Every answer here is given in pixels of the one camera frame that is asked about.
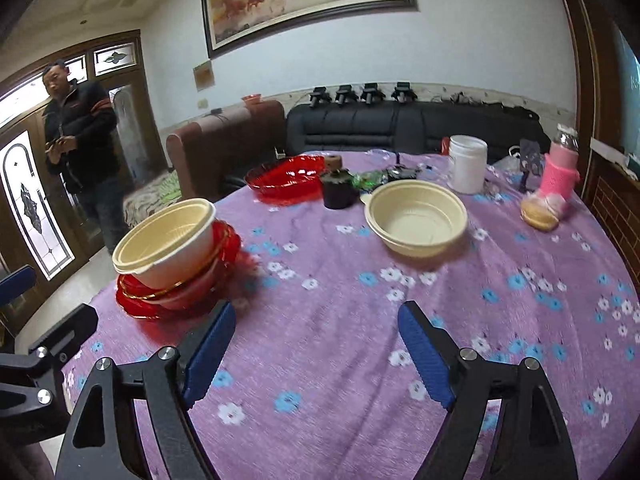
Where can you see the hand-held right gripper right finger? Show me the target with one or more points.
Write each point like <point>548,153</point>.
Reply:
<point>425,355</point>

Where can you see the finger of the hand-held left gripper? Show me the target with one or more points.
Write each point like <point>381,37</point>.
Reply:
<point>15,287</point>
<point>70,330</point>

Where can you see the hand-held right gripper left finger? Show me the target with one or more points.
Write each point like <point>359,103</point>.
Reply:
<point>210,355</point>

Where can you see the red glass plate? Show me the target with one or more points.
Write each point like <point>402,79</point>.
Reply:
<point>135,307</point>

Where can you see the red plate with gold rim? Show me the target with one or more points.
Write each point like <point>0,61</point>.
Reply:
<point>227,245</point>

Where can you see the large beige plastic bowl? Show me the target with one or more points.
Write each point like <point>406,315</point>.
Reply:
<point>160,235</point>

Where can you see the purple floral tablecloth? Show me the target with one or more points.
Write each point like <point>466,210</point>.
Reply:
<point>350,285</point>

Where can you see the wooden glass door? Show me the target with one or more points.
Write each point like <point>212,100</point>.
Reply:
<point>35,185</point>

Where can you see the patterned seat cushion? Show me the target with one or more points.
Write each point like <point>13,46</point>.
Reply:
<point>152,200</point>

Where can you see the plastic bag of pancakes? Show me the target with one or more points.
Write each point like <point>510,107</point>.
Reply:
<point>539,215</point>

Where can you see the green plastic packet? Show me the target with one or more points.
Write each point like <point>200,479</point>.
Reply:
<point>372,179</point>

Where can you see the dark cup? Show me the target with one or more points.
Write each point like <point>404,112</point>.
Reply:
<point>339,190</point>

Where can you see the red leaf-shaped plate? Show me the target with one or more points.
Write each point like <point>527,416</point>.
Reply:
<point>285,177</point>

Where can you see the white plastic jar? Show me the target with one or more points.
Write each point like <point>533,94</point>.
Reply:
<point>467,165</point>

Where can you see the brown sofa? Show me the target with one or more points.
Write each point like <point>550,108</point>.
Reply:
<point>225,145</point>

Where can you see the brown tape roll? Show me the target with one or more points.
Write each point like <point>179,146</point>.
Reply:
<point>333,162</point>

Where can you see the black perforated phone stand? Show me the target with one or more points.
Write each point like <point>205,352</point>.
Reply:
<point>530,160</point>

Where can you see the pink thermos with knitted sleeve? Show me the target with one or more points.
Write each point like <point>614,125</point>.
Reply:
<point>560,175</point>

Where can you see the black leather sofa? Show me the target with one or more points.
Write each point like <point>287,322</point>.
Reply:
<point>380,125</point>

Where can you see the wooden brick-pattern counter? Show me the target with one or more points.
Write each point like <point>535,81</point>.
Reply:
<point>615,210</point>

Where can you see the small red dish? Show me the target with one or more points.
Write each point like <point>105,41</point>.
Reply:
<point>252,99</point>

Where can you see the black hand-held device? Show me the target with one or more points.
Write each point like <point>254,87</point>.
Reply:
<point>404,91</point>
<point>346,95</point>
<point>372,93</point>
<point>319,97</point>

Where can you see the white ledge tray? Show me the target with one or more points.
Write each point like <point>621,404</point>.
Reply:
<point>615,157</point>

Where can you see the wall socket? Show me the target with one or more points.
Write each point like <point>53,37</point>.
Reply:
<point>203,104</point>

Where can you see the yellow wall plaque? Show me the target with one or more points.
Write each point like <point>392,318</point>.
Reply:
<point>203,76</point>

